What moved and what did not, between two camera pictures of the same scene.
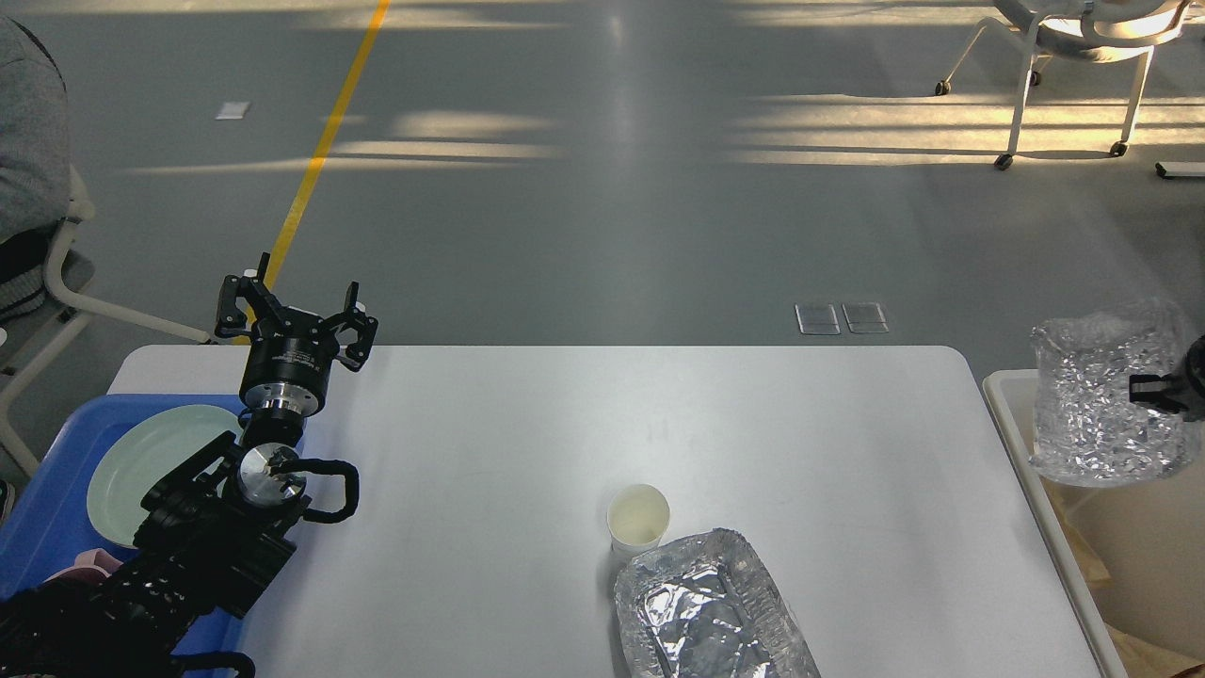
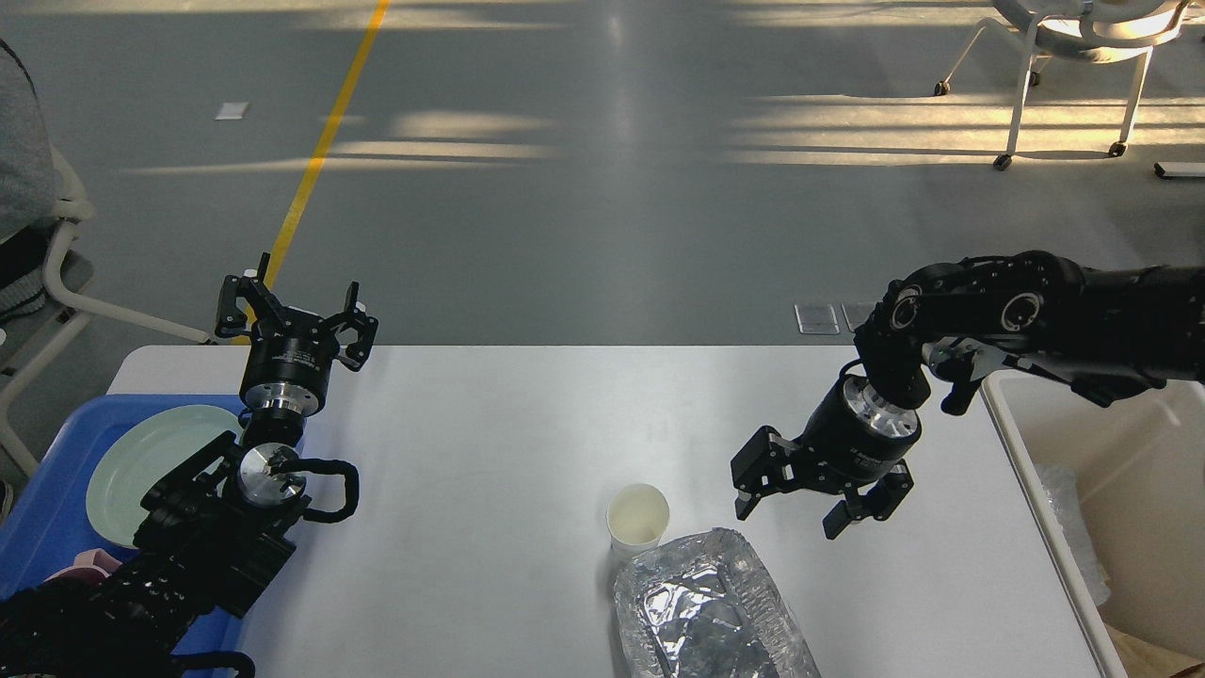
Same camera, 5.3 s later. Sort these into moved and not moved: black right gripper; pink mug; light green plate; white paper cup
Moved: black right gripper
Not moved: light green plate; white paper cup; pink mug
